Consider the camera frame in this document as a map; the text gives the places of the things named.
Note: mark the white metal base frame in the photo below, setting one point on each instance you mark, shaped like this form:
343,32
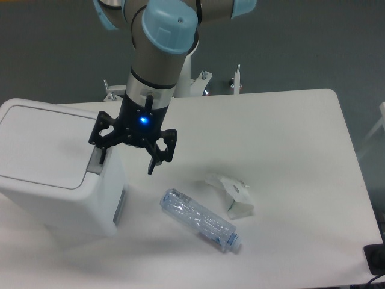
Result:
114,93

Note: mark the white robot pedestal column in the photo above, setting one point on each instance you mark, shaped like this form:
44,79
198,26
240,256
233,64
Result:
186,86

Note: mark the white frame at right edge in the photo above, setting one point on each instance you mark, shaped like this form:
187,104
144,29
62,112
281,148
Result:
367,142

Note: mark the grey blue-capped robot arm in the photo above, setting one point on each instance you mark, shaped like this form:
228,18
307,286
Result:
163,34

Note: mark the black device at table edge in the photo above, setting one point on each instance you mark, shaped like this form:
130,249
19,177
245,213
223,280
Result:
374,254

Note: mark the white push-lid trash can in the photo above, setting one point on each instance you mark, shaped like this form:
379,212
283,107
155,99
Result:
49,168

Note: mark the crumpled white paper carton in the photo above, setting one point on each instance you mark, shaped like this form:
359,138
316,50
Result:
238,202

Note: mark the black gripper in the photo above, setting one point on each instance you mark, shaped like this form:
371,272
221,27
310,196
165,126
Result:
141,123

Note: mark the crushed clear plastic bottle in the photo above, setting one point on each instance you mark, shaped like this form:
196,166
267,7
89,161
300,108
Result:
194,215

